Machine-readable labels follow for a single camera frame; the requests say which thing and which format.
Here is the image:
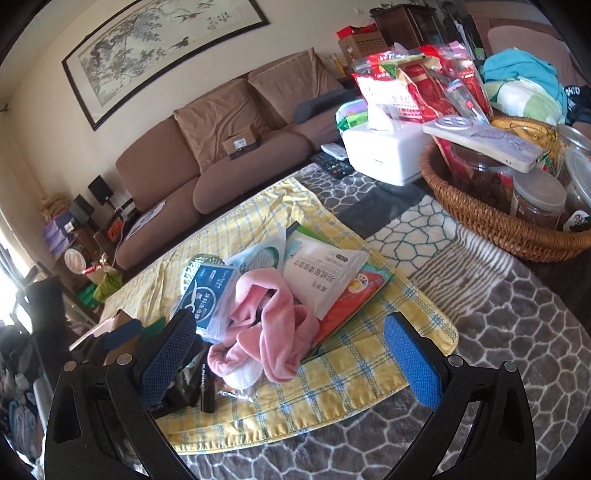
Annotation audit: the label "pink armchair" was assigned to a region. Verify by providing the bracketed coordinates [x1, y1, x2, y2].
[485, 21, 591, 88]

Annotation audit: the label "yellow plaid cloth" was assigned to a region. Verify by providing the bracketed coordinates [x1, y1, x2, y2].
[99, 178, 460, 455]

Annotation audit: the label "black mascara tube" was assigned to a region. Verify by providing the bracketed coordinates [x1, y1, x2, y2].
[202, 353, 218, 414]

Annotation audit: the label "pink towel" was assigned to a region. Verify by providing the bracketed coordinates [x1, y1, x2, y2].
[208, 270, 321, 384]

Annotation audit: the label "white red snack bag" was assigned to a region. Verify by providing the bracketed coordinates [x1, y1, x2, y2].
[353, 71, 426, 132]

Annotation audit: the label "purple green plastic containers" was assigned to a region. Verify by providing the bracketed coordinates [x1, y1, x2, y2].
[335, 102, 370, 134]

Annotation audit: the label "red flat packet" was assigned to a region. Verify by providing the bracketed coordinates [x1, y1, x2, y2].
[314, 261, 395, 352]

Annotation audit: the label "turquoise cloth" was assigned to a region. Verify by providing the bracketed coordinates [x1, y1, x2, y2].
[480, 48, 564, 109]

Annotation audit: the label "dark chair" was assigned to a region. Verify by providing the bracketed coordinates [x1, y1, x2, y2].
[16, 274, 70, 352]

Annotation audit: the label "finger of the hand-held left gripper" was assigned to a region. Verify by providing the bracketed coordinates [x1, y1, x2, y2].
[102, 319, 145, 352]

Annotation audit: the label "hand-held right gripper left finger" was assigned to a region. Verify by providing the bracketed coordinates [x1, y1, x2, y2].
[44, 307, 204, 480]

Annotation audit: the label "brown sofa cushion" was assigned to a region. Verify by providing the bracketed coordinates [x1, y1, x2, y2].
[247, 48, 333, 125]
[173, 78, 273, 174]

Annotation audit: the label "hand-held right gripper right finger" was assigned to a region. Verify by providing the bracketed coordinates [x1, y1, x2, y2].
[383, 311, 539, 480]

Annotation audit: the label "white green bedding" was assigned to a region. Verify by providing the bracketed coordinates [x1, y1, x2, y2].
[489, 78, 561, 125]

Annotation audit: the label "white power cable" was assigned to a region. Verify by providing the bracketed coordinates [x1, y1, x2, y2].
[113, 208, 139, 252]

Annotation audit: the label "wicker basket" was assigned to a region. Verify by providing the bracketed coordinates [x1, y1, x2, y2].
[419, 117, 591, 264]

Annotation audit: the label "blue floss pick box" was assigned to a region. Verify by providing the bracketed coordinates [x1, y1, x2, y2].
[182, 265, 241, 344]

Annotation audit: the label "clear plastic packet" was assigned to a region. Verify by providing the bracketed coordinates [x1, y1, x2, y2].
[215, 385, 264, 418]

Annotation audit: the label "white sheet mask packet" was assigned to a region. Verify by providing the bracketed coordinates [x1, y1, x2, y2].
[228, 229, 289, 278]

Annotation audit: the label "green bag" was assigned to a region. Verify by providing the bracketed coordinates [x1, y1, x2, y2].
[92, 272, 123, 303]

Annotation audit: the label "white tissue box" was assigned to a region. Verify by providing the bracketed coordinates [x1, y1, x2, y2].
[339, 122, 437, 188]

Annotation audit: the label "small cardboard box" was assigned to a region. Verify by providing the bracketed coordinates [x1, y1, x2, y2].
[222, 124, 259, 155]

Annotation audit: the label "large glass jar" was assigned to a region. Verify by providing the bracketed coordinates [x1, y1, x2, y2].
[556, 122, 591, 232]

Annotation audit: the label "white blue paper sheet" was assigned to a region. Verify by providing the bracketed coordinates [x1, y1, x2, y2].
[127, 200, 167, 241]

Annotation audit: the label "grey patterned blanket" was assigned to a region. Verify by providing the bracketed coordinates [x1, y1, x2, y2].
[171, 161, 591, 480]

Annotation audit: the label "brown sofa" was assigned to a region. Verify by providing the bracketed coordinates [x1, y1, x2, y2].
[115, 48, 365, 271]

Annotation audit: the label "dark wooden cabinet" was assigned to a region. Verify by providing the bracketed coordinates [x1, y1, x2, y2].
[372, 4, 444, 51]

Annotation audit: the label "purple boxes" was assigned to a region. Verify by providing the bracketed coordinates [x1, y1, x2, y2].
[44, 215, 77, 254]

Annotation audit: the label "white wipes packet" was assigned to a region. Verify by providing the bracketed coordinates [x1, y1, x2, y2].
[283, 229, 370, 319]

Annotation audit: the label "grey pillow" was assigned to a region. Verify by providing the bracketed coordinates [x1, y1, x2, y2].
[293, 88, 361, 124]

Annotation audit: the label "framed bird painting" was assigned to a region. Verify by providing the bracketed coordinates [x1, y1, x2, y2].
[62, 0, 270, 131]

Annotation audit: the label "white patterned phone case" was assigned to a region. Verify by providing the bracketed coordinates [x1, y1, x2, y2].
[422, 115, 546, 174]

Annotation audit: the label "clear plastic jar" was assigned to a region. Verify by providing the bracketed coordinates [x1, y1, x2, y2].
[510, 171, 566, 229]

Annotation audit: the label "black speaker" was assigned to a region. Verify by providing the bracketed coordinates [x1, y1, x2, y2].
[88, 175, 114, 204]
[69, 195, 95, 224]

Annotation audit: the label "clear jar dark contents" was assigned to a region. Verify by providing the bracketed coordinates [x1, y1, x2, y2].
[450, 145, 515, 215]

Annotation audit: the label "cardboard box red top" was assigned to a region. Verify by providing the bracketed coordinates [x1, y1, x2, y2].
[337, 25, 389, 65]

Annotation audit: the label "black remote control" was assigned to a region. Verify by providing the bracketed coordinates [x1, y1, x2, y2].
[310, 152, 354, 181]

